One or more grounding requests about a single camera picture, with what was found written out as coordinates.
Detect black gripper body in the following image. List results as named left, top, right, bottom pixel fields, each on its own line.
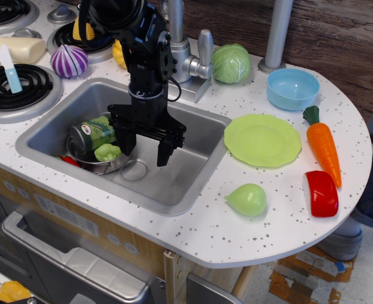
left=107, top=94, right=186, bottom=148

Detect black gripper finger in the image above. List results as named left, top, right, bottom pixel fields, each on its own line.
left=157, top=135, right=177, bottom=167
left=113, top=125, right=136, bottom=156

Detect green toy pear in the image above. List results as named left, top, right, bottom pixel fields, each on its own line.
left=224, top=184, right=267, bottom=217

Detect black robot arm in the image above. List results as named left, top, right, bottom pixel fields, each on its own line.
left=79, top=1, right=186, bottom=167

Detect light blue bowl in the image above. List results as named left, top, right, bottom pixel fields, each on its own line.
left=267, top=68, right=320, bottom=111

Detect light green toy broccoli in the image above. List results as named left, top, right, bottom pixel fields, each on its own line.
left=94, top=144, right=122, bottom=162

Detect green toy can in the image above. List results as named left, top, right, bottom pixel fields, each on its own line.
left=69, top=113, right=116, bottom=155

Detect silver sink basin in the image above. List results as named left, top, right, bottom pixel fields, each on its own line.
left=15, top=78, right=230, bottom=215

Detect small steel pot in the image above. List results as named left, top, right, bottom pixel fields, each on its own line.
left=66, top=133, right=129, bottom=175

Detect silver toy faucet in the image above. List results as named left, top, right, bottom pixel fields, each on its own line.
left=160, top=0, right=215, bottom=103

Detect yellow toy bell pepper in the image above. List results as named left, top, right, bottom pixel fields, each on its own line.
left=111, top=40, right=127, bottom=69

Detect back right stove burner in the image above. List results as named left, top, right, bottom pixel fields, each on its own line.
left=47, top=22, right=114, bottom=64

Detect stove burner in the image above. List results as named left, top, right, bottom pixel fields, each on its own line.
left=0, top=0, right=39, bottom=35
left=0, top=64, right=63, bottom=124
left=47, top=22, right=114, bottom=64

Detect front left stove burner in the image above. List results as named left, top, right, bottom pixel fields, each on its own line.
left=0, top=64, right=63, bottom=124

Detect purple toy onion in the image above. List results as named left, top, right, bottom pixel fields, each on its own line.
left=51, top=44, right=89, bottom=78

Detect green toy cabbage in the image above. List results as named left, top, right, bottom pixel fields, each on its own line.
left=212, top=43, right=251, bottom=84

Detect green plastic plate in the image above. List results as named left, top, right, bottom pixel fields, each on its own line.
left=224, top=114, right=302, bottom=167

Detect yellow toy corn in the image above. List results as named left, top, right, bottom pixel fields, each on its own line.
left=72, top=17, right=95, bottom=41

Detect silver stove knob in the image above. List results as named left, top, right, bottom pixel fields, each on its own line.
left=47, top=4, right=77, bottom=25

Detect cream toy bottle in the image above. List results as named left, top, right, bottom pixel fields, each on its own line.
left=0, top=37, right=46, bottom=64

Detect orange toy carrot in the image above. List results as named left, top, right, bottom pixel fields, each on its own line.
left=303, top=106, right=342, bottom=188

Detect red toy apple slice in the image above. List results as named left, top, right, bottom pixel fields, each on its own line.
left=303, top=170, right=339, bottom=218

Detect silver vertical pole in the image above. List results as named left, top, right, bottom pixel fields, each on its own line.
left=258, top=0, right=293, bottom=74

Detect back left stove burner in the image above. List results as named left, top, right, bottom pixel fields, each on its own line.
left=0, top=0, right=39, bottom=35

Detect yellow object bottom left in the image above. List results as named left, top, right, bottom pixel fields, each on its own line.
left=0, top=281, right=31, bottom=303

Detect grey sneaker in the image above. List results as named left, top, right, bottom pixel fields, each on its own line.
left=316, top=217, right=363, bottom=261

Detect silver oven door handle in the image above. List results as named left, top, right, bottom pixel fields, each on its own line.
left=2, top=212, right=153, bottom=303

